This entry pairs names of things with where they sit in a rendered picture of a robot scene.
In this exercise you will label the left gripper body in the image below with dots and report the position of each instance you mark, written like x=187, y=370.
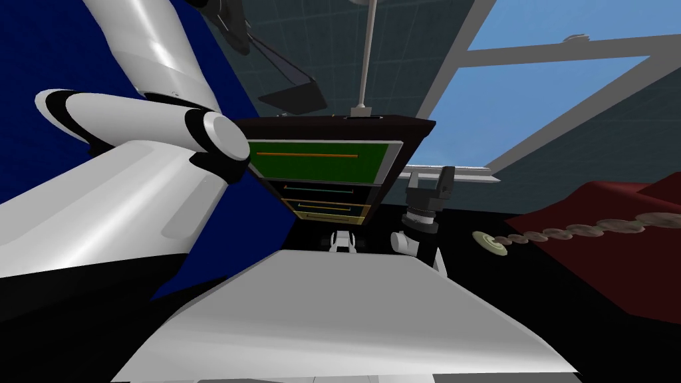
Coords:
x=229, y=24

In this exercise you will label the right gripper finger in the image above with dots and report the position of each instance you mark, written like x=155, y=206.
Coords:
x=414, y=182
x=447, y=183

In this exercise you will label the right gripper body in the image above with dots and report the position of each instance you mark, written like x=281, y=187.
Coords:
x=424, y=201

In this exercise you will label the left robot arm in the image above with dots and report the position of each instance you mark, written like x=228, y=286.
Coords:
x=106, y=213

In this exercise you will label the dark drawer front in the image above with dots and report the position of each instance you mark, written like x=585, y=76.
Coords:
x=367, y=192

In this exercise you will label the dark brown drawer cabinet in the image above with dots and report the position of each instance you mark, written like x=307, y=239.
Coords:
x=404, y=133

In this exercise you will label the ochre drawer front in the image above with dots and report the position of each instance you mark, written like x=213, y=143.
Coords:
x=362, y=210

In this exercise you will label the green drawer front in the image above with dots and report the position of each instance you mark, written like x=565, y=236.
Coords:
x=319, y=169

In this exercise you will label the large grey-framed window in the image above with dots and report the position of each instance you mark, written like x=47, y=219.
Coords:
x=505, y=106

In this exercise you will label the black flat panel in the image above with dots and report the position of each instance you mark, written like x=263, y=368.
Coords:
x=298, y=98

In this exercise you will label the pale yellow drawer front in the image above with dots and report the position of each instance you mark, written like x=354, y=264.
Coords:
x=303, y=215

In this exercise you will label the grey lamp pole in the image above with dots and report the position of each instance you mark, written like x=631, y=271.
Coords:
x=366, y=53

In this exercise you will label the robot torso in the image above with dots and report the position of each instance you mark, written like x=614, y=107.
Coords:
x=340, y=319

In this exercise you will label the dark red sofa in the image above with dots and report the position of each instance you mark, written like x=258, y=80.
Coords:
x=612, y=276

